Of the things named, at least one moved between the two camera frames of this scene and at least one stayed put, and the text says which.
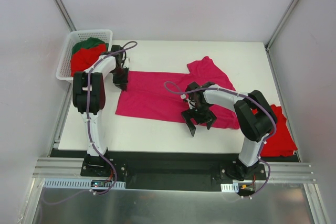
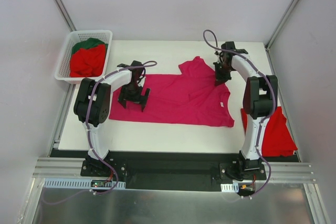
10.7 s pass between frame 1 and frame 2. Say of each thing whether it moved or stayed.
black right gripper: moved
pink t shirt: moved
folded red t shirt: stayed
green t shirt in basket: stayed
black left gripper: moved
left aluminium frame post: stayed
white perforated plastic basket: stayed
